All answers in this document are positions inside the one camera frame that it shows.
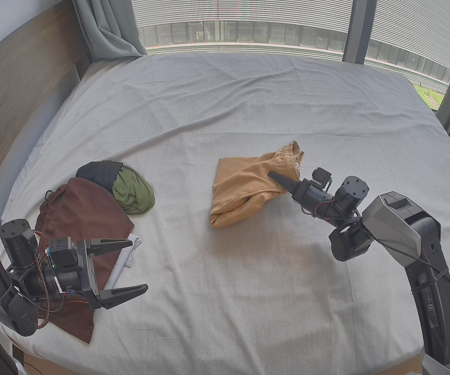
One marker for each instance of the white garment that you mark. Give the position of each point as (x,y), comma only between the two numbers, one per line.
(127,258)

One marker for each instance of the window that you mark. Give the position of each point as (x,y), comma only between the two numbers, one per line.
(248,10)

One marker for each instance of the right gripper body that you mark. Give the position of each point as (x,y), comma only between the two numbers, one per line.
(313,197)

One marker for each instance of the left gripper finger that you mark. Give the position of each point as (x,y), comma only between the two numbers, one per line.
(123,294)
(109,245)

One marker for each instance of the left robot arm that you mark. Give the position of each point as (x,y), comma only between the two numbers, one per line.
(17,240)

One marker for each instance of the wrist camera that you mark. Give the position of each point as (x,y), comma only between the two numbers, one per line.
(321,176)
(62,254)

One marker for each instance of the bed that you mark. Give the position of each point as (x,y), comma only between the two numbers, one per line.
(248,104)

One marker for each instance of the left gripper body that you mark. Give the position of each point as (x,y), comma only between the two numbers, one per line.
(86,283)

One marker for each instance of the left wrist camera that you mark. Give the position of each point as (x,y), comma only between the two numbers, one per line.
(62,254)

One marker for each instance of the blue-green curtain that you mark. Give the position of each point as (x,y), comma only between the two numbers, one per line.
(103,25)

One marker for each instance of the black garment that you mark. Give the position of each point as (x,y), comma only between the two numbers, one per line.
(96,174)

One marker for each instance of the beige shorts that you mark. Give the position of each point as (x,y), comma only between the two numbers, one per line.
(244,186)

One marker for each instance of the brown garment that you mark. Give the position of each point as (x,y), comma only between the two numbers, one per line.
(88,209)

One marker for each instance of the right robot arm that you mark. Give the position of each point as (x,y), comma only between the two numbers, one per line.
(400,225)

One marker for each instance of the green garment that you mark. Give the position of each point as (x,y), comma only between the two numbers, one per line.
(131,190)

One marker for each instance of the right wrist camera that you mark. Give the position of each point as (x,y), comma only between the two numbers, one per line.
(321,176)

